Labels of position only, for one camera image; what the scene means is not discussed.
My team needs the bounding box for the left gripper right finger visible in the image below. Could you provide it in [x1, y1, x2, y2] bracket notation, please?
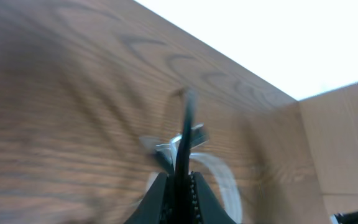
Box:
[191, 172, 236, 224]

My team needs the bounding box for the white usb cable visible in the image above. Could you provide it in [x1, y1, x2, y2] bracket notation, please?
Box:
[135, 134, 244, 224]

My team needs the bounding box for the cardboard box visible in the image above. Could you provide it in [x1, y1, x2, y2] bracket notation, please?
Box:
[300, 83, 358, 215]

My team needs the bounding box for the black usb cable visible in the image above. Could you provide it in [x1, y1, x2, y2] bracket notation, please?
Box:
[154, 88, 209, 224]

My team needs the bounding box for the right camera black cable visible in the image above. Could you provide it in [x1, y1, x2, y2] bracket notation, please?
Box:
[331, 207, 358, 224]

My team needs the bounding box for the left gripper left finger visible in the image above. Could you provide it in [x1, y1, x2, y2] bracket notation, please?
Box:
[124, 172, 168, 224]

